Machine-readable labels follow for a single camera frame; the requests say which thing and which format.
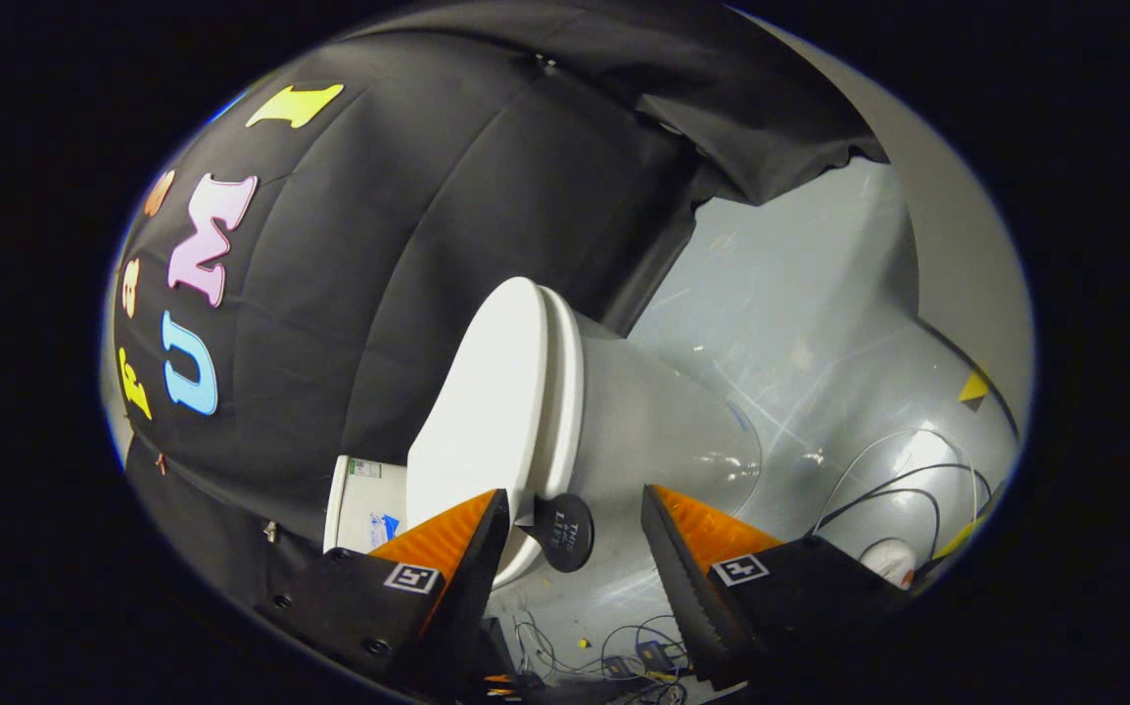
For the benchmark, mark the copper cloth clip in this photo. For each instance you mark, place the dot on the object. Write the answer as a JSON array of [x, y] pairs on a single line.
[[162, 460]]

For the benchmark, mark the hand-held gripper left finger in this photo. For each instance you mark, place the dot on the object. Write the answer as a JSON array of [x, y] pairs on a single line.
[[472, 587]]

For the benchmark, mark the silver cloth clip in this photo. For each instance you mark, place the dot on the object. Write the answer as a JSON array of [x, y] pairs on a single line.
[[271, 532]]

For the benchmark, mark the black backdrop cloth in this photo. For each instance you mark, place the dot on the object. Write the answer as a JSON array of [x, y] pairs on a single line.
[[408, 215]]

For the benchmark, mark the white round object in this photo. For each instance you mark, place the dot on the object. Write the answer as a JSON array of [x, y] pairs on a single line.
[[888, 565]]

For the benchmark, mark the white toilet lid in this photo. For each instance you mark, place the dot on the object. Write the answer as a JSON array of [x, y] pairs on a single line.
[[482, 411]]

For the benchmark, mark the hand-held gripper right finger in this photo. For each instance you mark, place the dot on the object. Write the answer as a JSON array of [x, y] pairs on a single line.
[[687, 597]]

